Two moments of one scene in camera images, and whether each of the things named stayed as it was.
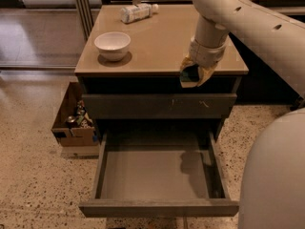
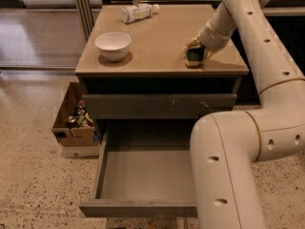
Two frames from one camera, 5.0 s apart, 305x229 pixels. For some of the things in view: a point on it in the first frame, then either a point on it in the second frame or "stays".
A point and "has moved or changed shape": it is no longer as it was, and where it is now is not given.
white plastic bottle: x=131 y=13 stays
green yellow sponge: x=190 y=75 has moved or changed shape
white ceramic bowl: x=112 y=46 stays
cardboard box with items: x=73 y=125 stays
